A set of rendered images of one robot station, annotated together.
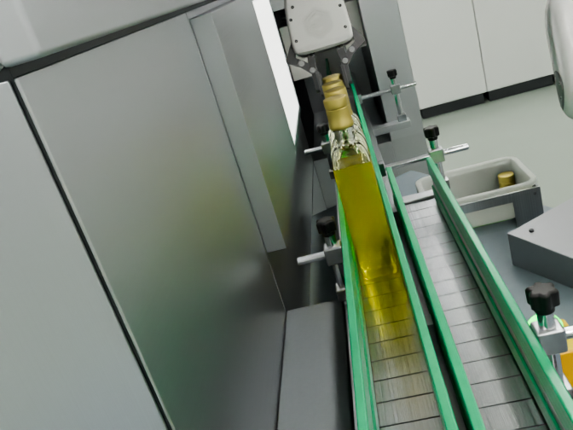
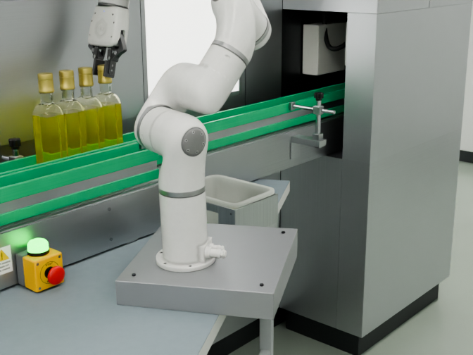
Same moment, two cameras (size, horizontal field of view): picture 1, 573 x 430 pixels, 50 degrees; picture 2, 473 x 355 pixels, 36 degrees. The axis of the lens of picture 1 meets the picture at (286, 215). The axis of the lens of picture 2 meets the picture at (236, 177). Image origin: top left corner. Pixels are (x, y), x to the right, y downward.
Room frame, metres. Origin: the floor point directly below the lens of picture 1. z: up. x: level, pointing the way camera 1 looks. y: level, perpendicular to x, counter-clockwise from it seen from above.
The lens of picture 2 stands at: (-0.36, -1.39, 1.42)
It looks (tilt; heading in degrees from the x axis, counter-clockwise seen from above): 17 degrees down; 32
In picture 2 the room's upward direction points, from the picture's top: straight up
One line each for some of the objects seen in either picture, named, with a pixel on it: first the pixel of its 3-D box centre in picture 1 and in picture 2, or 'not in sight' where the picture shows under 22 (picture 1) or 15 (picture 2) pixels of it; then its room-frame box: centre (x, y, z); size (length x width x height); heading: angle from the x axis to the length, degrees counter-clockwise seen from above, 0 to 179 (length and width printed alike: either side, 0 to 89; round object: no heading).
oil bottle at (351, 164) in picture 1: (363, 208); (51, 146); (0.85, -0.11, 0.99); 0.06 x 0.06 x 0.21; 82
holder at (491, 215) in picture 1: (463, 205); (217, 205); (1.18, -0.37, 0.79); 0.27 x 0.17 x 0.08; 81
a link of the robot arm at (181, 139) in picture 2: not in sight; (177, 151); (0.80, -0.53, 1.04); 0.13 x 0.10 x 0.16; 70
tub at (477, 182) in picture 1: (475, 198); (224, 203); (1.17, -0.39, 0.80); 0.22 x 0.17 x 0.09; 81
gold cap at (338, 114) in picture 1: (338, 112); (46, 82); (0.85, -0.11, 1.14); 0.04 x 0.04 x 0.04
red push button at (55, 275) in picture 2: not in sight; (53, 274); (0.63, -0.32, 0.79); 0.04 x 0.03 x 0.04; 171
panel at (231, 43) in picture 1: (266, 81); (134, 56); (1.26, -0.04, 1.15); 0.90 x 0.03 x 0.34; 171
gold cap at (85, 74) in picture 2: (335, 95); (85, 76); (0.97, -0.13, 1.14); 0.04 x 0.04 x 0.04
